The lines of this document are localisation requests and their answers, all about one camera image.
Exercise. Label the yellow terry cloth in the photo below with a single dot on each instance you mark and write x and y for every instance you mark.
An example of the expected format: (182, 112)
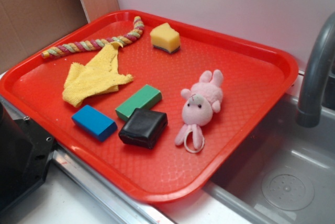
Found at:
(99, 76)

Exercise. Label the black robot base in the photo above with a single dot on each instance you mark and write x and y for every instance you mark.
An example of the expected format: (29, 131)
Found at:
(26, 151)

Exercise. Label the red plastic tray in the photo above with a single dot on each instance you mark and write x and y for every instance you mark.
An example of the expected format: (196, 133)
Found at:
(255, 78)

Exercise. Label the green rectangular block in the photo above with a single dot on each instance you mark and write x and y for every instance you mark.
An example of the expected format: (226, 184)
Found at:
(145, 98)

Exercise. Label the pink plush bunny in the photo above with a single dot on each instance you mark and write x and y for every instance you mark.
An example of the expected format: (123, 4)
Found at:
(202, 101)

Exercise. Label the black square pouch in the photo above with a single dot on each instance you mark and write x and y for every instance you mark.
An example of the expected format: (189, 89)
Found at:
(144, 128)

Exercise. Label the yellow sponge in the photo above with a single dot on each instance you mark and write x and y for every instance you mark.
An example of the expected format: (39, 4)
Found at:
(166, 38)

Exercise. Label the blue rectangular block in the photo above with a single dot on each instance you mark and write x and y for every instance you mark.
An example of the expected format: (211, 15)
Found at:
(94, 122)

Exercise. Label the grey sink basin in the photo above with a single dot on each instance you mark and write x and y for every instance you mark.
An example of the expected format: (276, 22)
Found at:
(281, 172)

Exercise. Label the grey faucet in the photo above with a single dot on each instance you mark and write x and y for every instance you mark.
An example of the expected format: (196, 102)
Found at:
(317, 89)

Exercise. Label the brown cardboard panel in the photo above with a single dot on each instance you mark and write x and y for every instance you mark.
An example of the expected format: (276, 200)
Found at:
(28, 26)

